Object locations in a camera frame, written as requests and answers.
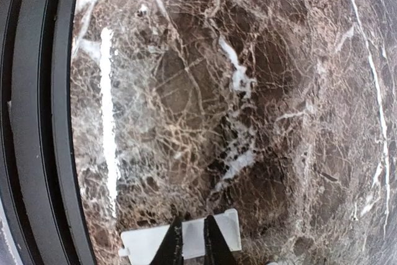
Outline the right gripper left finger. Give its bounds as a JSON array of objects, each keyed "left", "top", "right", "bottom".
[{"left": 151, "top": 217, "right": 183, "bottom": 265}]

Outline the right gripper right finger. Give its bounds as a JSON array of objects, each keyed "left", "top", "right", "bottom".
[{"left": 203, "top": 215, "right": 237, "bottom": 265}]

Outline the white battery cover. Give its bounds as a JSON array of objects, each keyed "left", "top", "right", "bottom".
[{"left": 118, "top": 209, "right": 241, "bottom": 264}]

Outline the black front rail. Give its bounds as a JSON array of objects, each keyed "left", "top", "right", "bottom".
[{"left": 1, "top": 0, "right": 96, "bottom": 264}]

